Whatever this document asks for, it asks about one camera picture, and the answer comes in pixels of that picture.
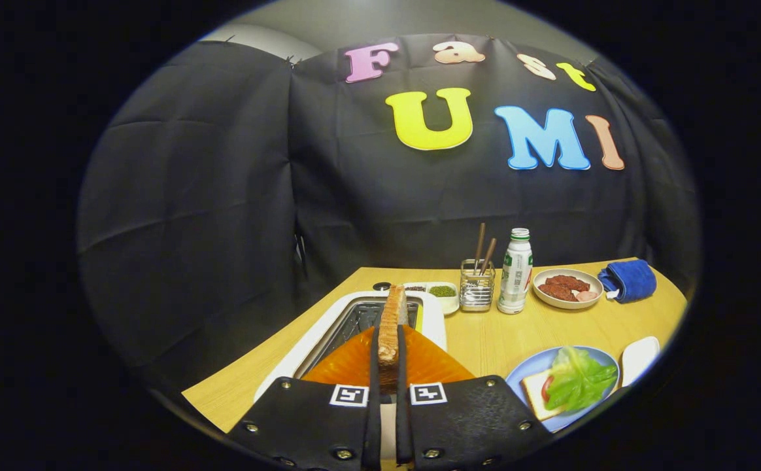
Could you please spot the white square plate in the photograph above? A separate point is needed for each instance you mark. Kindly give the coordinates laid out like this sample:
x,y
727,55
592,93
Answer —
x,y
639,360

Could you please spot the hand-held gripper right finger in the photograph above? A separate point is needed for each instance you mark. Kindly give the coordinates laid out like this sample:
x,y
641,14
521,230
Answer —
x,y
403,425

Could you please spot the brown wooden chopstick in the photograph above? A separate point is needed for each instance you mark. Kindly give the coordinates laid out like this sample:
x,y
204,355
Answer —
x,y
488,256
480,245

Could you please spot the white divided condiment dish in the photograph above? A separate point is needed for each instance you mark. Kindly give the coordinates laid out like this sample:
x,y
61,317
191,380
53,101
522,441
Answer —
x,y
447,303

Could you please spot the green lettuce leaf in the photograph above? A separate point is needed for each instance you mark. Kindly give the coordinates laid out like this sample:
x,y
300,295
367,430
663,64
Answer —
x,y
580,379

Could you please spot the beige round plate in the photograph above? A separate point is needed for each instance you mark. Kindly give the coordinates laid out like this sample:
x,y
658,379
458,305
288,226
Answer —
x,y
567,304

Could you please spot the white toaster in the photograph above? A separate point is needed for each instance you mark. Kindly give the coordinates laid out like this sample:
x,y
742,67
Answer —
x,y
433,327

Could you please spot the brown meat patty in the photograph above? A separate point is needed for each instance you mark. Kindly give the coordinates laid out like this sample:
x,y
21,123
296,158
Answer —
x,y
569,282
554,292

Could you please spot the white bottle with green cap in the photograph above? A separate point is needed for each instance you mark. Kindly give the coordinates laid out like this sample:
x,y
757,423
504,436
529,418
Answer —
x,y
514,281

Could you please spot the blue folded towel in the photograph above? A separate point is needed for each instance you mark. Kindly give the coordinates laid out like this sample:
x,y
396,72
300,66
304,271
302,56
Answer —
x,y
632,281

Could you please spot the blue round plate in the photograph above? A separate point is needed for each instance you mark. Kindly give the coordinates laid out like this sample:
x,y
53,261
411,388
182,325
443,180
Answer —
x,y
524,369

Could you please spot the small pink ham piece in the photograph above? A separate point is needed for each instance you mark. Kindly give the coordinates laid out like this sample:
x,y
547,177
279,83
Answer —
x,y
586,296

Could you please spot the white bread slice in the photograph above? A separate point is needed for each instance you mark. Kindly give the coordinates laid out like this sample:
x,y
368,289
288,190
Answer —
x,y
532,394

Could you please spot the black backdrop cloth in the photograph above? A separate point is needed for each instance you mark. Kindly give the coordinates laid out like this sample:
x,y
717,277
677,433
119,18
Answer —
x,y
223,229

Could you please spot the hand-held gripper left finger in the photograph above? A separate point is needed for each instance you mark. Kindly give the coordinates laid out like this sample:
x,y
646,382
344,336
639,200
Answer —
x,y
374,418

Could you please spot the toasted bread slice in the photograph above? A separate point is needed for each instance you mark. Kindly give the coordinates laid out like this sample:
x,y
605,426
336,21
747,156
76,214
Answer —
x,y
391,327

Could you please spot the pink ham slice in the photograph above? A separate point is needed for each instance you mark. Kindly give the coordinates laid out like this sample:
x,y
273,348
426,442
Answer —
x,y
546,387

